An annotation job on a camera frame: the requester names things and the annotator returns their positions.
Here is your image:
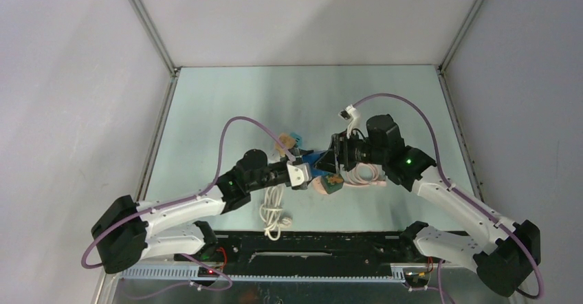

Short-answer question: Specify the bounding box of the pink coiled cable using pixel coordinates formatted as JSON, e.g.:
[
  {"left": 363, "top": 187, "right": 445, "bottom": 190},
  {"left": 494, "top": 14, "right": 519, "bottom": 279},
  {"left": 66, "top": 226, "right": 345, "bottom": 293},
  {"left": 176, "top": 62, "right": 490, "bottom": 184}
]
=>
[{"left": 341, "top": 162, "right": 388, "bottom": 189}]

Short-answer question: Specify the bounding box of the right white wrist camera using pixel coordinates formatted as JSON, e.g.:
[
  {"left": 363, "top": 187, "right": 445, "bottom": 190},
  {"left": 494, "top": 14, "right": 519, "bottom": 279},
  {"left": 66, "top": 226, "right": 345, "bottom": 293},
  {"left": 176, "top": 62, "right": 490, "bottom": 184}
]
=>
[{"left": 338, "top": 105, "right": 362, "bottom": 138}]

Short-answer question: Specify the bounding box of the dark green cube socket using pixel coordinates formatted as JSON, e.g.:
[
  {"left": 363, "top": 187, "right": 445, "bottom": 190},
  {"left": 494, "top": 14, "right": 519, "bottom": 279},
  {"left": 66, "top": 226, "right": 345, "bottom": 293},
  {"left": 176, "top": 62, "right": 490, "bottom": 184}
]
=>
[{"left": 320, "top": 173, "right": 344, "bottom": 195}]

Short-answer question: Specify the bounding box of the white power strip cable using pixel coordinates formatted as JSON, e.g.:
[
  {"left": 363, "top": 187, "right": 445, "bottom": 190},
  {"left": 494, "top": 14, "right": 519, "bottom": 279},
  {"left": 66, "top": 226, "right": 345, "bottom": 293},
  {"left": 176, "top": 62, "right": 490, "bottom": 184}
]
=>
[{"left": 258, "top": 185, "right": 294, "bottom": 242}]

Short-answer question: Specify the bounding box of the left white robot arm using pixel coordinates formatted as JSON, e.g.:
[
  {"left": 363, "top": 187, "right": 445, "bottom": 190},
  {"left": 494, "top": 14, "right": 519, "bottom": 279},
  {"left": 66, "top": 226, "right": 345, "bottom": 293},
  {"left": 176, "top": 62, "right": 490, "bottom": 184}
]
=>
[{"left": 91, "top": 149, "right": 312, "bottom": 274}]

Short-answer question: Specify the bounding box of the pink round power strip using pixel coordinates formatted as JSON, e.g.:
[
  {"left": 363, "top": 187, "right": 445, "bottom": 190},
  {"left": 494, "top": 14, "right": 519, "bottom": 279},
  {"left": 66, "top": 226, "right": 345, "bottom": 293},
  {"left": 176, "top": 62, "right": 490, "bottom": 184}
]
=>
[{"left": 311, "top": 176, "right": 327, "bottom": 195}]

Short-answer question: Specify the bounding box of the teal power strip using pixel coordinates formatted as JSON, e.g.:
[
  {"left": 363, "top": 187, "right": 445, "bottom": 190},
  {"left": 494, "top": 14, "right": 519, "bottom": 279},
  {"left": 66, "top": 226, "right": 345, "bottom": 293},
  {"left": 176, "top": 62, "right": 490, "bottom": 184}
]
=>
[{"left": 289, "top": 132, "right": 303, "bottom": 149}]

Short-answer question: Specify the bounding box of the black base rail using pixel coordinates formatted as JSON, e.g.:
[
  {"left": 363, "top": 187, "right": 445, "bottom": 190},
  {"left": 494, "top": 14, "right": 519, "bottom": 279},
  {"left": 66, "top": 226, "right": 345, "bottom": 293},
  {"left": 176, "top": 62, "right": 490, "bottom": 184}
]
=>
[{"left": 191, "top": 231, "right": 438, "bottom": 278}]

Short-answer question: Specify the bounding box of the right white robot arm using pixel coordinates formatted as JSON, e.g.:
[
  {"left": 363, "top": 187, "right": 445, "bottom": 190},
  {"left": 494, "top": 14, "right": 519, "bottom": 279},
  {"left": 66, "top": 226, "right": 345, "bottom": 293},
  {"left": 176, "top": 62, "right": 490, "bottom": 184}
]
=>
[{"left": 314, "top": 114, "right": 541, "bottom": 297}]

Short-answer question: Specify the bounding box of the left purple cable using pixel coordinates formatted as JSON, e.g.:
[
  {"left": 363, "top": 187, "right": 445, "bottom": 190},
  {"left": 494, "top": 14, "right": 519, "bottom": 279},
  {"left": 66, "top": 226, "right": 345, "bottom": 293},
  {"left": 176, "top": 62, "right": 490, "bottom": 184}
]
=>
[{"left": 80, "top": 116, "right": 297, "bottom": 270}]

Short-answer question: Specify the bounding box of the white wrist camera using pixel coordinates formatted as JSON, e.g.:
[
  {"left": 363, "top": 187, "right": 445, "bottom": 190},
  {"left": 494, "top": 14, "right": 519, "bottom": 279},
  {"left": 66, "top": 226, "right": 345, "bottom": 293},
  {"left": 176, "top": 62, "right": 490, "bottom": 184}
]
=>
[
  {"left": 286, "top": 162, "right": 312, "bottom": 190},
  {"left": 338, "top": 105, "right": 362, "bottom": 138}
]

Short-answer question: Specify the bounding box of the beige cube adapter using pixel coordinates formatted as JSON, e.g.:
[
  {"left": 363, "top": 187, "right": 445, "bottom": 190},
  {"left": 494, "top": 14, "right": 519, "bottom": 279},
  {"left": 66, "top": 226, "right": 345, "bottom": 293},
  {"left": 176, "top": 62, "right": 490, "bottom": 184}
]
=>
[{"left": 274, "top": 133, "right": 296, "bottom": 156}]

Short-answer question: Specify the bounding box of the blue cube socket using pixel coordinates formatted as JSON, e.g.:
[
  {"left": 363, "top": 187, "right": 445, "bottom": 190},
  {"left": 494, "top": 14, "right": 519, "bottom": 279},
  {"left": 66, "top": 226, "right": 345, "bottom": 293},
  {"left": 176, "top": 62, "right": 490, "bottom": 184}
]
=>
[{"left": 302, "top": 151, "right": 325, "bottom": 169}]

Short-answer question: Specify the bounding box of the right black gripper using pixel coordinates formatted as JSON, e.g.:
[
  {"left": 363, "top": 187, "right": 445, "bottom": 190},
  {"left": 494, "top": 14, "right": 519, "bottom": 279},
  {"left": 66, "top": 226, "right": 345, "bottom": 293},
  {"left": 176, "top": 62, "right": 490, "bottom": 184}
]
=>
[{"left": 314, "top": 129, "right": 386, "bottom": 175}]

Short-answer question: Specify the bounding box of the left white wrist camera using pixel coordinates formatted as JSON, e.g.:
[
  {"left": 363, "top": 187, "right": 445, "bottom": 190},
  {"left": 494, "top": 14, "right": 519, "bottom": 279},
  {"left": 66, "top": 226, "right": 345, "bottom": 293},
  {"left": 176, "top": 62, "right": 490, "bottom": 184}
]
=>
[{"left": 286, "top": 162, "right": 312, "bottom": 190}]

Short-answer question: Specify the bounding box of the grey cable duct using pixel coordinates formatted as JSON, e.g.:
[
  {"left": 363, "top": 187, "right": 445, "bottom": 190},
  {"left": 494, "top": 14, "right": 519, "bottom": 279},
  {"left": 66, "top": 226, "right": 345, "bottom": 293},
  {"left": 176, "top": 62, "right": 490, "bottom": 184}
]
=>
[{"left": 119, "top": 265, "right": 434, "bottom": 285}]

